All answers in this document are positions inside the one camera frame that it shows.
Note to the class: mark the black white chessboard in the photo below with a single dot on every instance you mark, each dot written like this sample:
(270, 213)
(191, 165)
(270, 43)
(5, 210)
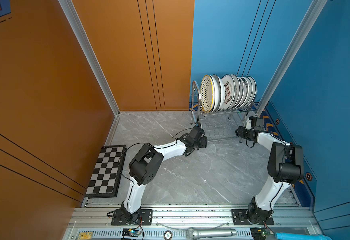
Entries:
(106, 176)

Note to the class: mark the light blue cylinder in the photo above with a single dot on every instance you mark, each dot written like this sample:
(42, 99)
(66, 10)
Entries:
(288, 236)

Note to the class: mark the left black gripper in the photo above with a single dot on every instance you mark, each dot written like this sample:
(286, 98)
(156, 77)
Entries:
(204, 142)

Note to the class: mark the round black white sticker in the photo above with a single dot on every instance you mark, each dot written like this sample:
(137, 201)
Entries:
(168, 235)

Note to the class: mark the silver wire dish rack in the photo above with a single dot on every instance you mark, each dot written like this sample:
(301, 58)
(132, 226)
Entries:
(220, 125)

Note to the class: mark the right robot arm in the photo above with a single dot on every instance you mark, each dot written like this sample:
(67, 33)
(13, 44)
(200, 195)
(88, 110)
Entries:
(285, 167)

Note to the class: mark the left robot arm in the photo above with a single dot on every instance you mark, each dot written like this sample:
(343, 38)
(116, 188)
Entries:
(146, 163)

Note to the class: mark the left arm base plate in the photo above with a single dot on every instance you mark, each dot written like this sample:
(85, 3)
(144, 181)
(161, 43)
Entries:
(142, 217)

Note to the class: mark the green circuit board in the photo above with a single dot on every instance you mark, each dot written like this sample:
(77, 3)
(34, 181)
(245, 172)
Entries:
(132, 234)

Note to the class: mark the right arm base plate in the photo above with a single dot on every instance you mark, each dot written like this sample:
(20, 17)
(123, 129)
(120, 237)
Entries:
(238, 216)

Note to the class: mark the yellow rimmed dotted plate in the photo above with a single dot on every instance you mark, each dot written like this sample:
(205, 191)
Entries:
(207, 93)

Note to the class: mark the white red patterned plate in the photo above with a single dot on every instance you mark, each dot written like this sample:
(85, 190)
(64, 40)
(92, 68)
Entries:
(231, 87)

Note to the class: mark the aluminium rail frame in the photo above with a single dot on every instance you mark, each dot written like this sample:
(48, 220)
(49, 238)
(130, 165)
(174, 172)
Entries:
(93, 223)

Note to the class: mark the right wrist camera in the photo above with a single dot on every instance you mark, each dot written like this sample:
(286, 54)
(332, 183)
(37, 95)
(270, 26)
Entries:
(248, 123)

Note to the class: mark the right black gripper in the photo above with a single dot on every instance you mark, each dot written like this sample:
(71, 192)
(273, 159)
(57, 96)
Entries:
(240, 131)

